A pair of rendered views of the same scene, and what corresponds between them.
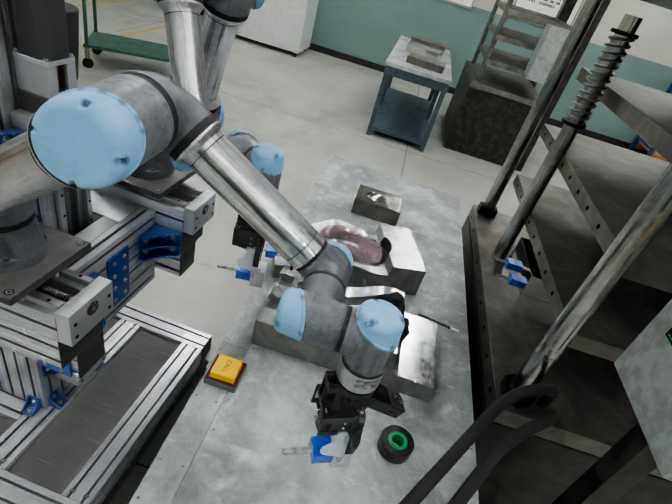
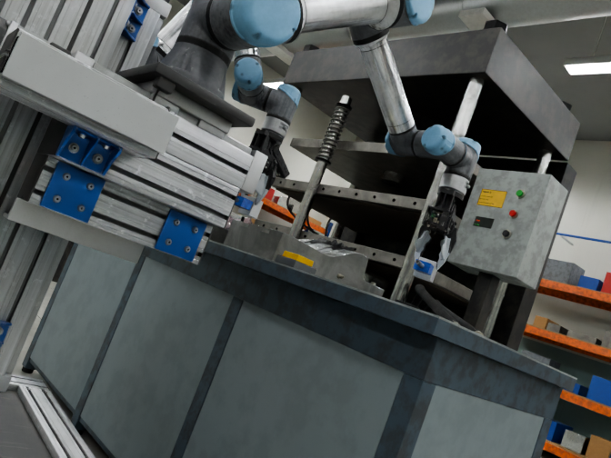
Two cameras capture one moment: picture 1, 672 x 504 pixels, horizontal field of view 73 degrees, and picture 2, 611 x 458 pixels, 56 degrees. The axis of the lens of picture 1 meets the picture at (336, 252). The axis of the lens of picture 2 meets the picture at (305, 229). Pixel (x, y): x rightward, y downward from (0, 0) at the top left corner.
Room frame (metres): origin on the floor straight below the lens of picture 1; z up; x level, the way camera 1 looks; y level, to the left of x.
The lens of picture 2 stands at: (-0.39, 1.20, 0.74)
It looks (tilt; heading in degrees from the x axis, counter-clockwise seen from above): 6 degrees up; 317
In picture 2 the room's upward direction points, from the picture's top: 21 degrees clockwise
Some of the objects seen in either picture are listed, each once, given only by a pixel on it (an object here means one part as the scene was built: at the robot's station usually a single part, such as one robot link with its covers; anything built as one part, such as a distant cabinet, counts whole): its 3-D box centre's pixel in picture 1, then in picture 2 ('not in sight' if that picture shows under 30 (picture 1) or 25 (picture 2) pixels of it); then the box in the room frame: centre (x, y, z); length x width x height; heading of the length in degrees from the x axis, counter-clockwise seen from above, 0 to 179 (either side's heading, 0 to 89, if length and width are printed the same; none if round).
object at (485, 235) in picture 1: (578, 313); not in sight; (1.53, -1.01, 0.75); 1.30 x 0.84 x 0.06; 178
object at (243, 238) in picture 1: (253, 224); (263, 153); (0.97, 0.22, 1.09); 0.09 x 0.08 x 0.12; 98
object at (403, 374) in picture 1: (353, 323); (310, 257); (0.96, -0.11, 0.87); 0.50 x 0.26 x 0.14; 88
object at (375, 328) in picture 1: (371, 337); (462, 159); (0.52, -0.09, 1.25); 0.09 x 0.08 x 0.11; 88
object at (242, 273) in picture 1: (240, 270); (239, 201); (0.96, 0.24, 0.93); 0.13 x 0.05 x 0.05; 97
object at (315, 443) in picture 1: (316, 449); (422, 266); (0.51, -0.08, 0.93); 0.13 x 0.05 x 0.05; 111
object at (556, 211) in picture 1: (630, 268); (368, 263); (1.52, -1.06, 1.01); 1.10 x 0.74 x 0.05; 178
